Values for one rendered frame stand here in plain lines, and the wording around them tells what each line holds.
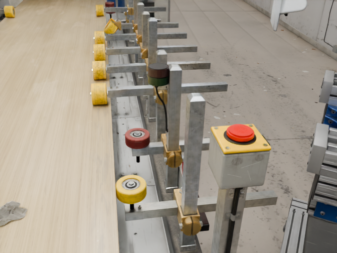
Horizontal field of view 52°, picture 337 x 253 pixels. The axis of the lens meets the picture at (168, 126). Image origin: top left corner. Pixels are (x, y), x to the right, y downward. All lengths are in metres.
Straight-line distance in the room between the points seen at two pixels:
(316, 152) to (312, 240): 0.91
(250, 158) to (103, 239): 0.41
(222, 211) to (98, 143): 0.60
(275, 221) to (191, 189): 1.37
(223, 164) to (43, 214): 0.51
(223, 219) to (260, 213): 1.64
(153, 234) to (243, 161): 0.72
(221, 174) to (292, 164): 2.21
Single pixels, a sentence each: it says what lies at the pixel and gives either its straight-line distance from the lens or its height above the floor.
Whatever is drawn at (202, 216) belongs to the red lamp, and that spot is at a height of 0.70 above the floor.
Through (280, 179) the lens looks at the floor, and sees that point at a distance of 2.53.
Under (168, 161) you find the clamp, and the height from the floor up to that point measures 0.85.
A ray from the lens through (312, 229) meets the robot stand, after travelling 1.92.
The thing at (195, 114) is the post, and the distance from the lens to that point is 0.77.
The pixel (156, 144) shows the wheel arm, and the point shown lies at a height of 0.86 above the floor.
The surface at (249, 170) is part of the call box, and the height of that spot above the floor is 1.18.
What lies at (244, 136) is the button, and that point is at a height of 1.23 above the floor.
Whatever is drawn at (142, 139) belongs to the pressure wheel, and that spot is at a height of 0.91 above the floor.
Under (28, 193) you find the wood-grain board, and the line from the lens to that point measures 0.96.
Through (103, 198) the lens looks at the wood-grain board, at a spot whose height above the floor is 0.90.
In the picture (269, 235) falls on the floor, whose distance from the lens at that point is 2.12.
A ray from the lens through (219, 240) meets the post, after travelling 0.63.
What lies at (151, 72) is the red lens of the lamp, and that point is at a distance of 0.97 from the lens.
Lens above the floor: 1.49
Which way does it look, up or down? 30 degrees down
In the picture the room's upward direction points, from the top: 1 degrees clockwise
